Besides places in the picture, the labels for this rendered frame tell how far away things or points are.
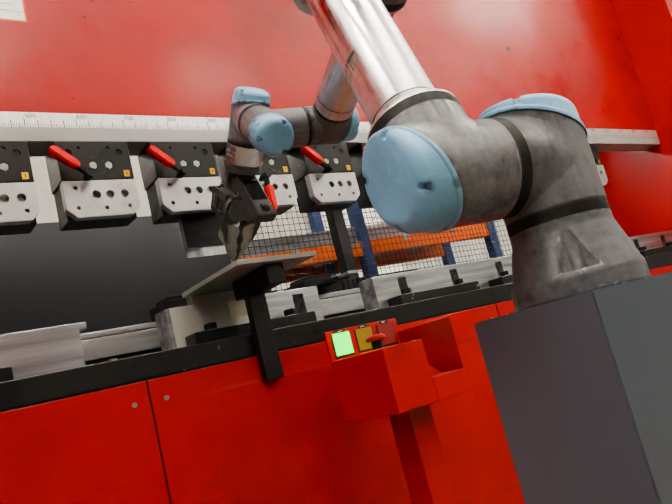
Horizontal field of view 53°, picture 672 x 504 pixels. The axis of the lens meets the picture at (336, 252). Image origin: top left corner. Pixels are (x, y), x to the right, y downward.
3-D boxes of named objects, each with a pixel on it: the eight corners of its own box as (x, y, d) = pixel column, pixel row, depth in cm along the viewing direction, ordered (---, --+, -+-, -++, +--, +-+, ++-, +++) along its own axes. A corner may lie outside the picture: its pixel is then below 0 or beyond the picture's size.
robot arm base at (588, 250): (680, 269, 74) (650, 185, 76) (589, 291, 66) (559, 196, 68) (575, 298, 87) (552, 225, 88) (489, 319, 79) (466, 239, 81)
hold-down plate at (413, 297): (403, 306, 169) (399, 294, 170) (389, 310, 173) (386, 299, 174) (481, 290, 187) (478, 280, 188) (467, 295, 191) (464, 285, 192)
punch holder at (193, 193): (165, 212, 144) (149, 140, 146) (151, 224, 150) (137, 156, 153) (227, 208, 153) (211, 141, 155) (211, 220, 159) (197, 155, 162)
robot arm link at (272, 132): (313, 113, 123) (291, 100, 132) (255, 119, 118) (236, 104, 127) (313, 155, 126) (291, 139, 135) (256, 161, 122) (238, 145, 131)
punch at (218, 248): (189, 256, 148) (180, 215, 149) (186, 259, 149) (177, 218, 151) (229, 252, 154) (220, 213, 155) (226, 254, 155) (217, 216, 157)
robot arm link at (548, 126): (631, 189, 75) (594, 79, 77) (537, 206, 70) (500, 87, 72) (561, 221, 86) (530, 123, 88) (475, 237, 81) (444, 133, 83)
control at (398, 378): (399, 414, 120) (373, 316, 123) (345, 422, 132) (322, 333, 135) (470, 390, 132) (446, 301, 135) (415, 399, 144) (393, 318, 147)
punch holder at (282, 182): (246, 207, 156) (231, 141, 159) (230, 218, 162) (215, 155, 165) (299, 203, 165) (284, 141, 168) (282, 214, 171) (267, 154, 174)
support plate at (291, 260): (237, 265, 123) (236, 259, 123) (182, 297, 143) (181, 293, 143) (316, 255, 134) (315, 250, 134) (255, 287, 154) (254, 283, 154)
